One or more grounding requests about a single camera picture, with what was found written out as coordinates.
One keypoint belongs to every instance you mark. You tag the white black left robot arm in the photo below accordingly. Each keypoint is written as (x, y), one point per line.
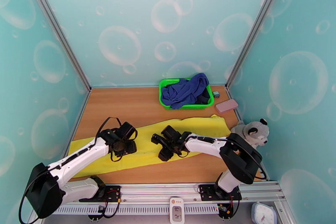
(84, 153)

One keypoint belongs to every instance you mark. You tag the small grey green box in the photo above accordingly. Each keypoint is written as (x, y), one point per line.
(215, 94)

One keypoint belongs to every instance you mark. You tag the dark navy garment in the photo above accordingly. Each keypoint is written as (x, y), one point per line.
(204, 98)

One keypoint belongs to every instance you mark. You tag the pink rectangular case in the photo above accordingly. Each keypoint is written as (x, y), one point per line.
(226, 106)

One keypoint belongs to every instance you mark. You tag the grey raccoon plush toy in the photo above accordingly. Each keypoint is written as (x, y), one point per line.
(253, 132)

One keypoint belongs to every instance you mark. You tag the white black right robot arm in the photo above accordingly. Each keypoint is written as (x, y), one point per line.
(204, 145)

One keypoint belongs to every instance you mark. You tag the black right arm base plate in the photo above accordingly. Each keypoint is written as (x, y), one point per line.
(206, 191)

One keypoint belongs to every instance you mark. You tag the yellow trousers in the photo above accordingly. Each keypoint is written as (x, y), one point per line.
(144, 147)

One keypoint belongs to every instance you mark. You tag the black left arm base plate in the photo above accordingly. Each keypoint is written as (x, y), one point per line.
(113, 194)

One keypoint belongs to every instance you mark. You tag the white digital clock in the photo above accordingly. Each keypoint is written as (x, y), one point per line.
(177, 211)

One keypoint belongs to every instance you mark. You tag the green plastic basket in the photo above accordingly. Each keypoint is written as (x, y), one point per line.
(183, 107)

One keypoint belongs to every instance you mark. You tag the aluminium mounting rail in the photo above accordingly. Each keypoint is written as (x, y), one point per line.
(157, 191)

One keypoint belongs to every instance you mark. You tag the aluminium frame post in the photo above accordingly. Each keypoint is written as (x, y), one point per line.
(58, 29)
(256, 29)

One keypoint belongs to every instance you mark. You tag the blue garment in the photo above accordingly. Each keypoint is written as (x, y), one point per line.
(183, 90)

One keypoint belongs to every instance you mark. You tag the pale blue analog clock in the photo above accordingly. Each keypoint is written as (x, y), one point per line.
(263, 214)

